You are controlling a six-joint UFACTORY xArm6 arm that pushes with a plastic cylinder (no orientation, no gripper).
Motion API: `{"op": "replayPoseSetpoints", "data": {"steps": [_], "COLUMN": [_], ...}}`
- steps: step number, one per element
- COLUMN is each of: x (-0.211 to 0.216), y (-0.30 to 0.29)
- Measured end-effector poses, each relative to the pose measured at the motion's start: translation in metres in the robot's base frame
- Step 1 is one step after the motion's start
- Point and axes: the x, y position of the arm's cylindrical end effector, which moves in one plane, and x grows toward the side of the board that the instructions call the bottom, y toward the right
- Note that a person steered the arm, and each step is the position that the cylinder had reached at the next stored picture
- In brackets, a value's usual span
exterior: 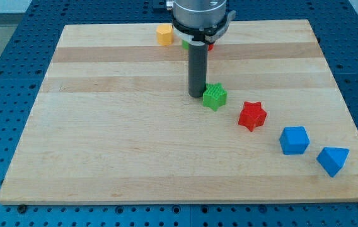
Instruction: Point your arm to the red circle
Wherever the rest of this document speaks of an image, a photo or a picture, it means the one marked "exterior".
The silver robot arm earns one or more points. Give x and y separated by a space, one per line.
197 13

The red circle block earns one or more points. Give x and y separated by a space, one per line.
210 47

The green star block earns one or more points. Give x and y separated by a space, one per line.
214 96

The wooden board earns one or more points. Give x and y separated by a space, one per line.
113 122

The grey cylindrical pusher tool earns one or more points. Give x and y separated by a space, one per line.
197 69

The green block behind tool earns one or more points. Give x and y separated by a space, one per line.
185 45

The red star block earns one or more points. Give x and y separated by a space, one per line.
252 115

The yellow hexagon block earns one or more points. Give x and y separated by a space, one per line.
164 34

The blue cube block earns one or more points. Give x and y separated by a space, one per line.
294 140

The blue triangle block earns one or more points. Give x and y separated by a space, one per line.
332 159

